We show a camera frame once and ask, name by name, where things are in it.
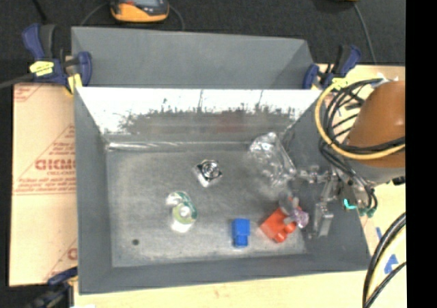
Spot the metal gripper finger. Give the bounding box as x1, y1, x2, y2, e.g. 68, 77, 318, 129
296, 165, 330, 184
308, 201, 335, 240

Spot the clear purple toy figure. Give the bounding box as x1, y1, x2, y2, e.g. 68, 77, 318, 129
279, 193, 310, 229

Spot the clear plastic bottle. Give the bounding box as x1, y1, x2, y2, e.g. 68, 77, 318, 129
248, 132, 297, 189

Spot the orange-red toy block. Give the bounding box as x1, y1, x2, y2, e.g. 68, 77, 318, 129
259, 206, 298, 244

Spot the blue toy block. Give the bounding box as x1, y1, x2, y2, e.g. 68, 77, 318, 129
231, 218, 251, 249

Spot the clear square glass jar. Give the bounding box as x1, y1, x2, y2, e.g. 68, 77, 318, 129
192, 158, 224, 188

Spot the white and green tape roll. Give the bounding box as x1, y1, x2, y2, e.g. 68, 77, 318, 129
165, 190, 199, 234

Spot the grey metal bin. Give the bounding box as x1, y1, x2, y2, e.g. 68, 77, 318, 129
70, 26, 372, 294

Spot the brown cardboard board, red print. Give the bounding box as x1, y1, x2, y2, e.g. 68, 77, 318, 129
8, 82, 80, 288

